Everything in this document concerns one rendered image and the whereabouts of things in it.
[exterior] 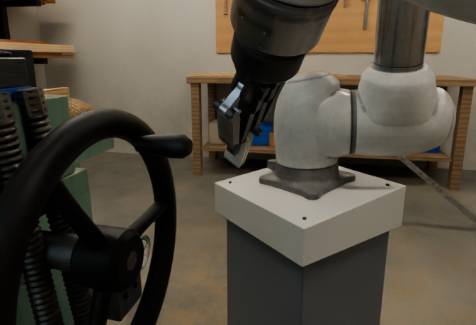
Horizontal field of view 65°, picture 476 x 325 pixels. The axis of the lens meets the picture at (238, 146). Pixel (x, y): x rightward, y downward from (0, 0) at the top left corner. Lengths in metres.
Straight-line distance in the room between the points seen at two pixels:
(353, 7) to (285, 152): 2.85
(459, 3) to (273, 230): 0.61
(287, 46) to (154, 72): 3.63
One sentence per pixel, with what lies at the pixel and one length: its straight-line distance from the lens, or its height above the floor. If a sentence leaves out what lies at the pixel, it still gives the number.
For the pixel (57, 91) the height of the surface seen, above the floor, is 0.93.
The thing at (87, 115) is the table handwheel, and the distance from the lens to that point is 0.34.
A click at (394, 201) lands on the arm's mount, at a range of 0.96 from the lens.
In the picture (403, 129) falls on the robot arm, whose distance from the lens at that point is 0.87.
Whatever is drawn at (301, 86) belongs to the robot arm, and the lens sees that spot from 0.86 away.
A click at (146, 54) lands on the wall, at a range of 3.97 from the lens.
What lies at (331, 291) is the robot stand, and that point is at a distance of 0.94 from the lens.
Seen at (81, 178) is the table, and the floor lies 0.86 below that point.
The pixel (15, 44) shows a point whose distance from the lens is 3.58.
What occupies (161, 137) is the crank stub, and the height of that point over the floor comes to 0.92.
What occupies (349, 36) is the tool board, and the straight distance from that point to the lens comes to 3.63.
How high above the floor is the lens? 1.00
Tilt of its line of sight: 13 degrees down
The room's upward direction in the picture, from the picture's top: straight up
